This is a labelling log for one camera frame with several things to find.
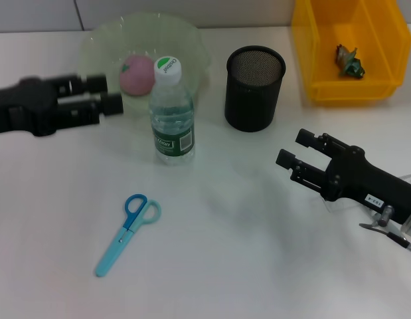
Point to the black mesh pen holder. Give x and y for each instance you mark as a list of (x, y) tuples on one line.
[(253, 96)]

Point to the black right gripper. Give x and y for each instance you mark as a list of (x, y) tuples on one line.
[(358, 179)]

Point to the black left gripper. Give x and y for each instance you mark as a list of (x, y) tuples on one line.
[(22, 106)]

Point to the transparent plastic ruler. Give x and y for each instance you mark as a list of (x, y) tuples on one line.
[(338, 206)]

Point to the blue scissors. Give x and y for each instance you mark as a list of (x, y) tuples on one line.
[(129, 226)]

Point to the pink toy peach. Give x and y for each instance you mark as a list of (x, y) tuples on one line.
[(137, 78)]

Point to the yellow plastic bin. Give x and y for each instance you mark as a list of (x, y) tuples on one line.
[(354, 50)]

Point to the clear green-label water bottle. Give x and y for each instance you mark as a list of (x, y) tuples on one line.
[(172, 126)]

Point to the green plastic wrapper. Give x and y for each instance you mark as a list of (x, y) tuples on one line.
[(349, 63)]

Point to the translucent green fruit plate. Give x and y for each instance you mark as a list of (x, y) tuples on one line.
[(142, 36)]

